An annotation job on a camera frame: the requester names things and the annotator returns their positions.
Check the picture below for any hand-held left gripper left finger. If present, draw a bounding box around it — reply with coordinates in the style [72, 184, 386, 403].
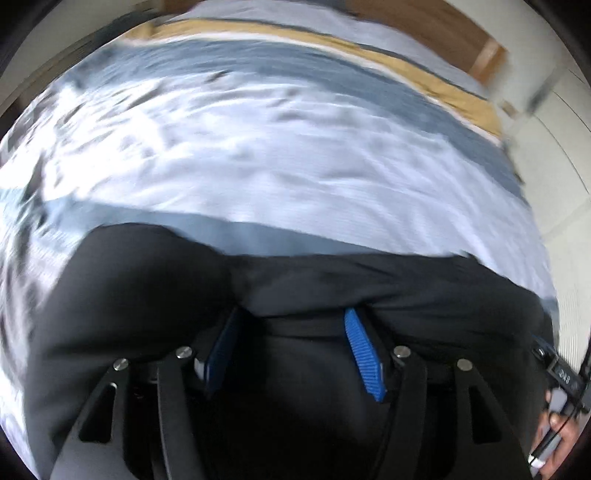
[50, 306, 244, 480]

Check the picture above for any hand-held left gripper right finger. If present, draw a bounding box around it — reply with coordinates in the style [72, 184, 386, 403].
[344, 308, 533, 480]

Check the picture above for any black puffer jacket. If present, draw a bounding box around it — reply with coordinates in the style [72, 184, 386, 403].
[23, 222, 561, 480]

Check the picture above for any person's right hand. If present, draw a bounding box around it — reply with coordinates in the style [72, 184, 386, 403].
[538, 390, 588, 480]

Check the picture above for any white wardrobe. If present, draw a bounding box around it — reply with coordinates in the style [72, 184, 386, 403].
[489, 69, 591, 370]

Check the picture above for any striped duvet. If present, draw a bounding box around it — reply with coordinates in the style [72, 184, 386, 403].
[0, 0, 559, 432]

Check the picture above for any wooden bed headboard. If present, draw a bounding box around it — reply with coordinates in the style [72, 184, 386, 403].
[344, 0, 509, 81]

